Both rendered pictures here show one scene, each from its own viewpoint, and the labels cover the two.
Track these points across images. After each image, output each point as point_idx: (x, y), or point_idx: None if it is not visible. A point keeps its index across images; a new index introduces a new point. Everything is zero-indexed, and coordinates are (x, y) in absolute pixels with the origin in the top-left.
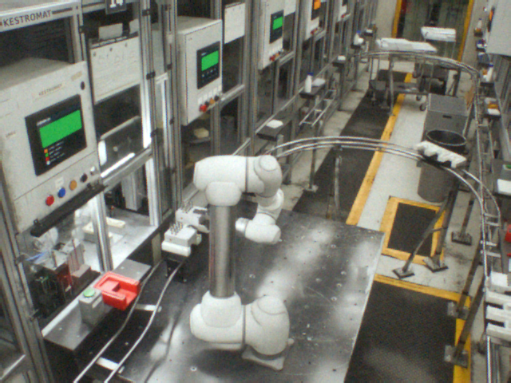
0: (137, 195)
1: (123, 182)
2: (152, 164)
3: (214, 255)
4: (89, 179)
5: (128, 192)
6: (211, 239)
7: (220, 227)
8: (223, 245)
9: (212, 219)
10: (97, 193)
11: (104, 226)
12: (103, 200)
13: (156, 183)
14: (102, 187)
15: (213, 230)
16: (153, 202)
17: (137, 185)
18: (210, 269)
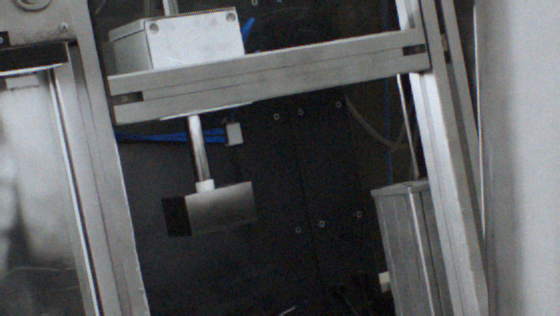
0: (447, 304)
1: (391, 252)
2: (435, 104)
3: (497, 309)
4: (7, 20)
5: (409, 295)
6: (484, 211)
7: (516, 96)
8: (538, 221)
9: (480, 68)
10: (12, 62)
11: (120, 286)
12: (111, 158)
13: (472, 197)
14: (51, 49)
15: (485, 142)
16: (466, 290)
17: (444, 261)
18: None
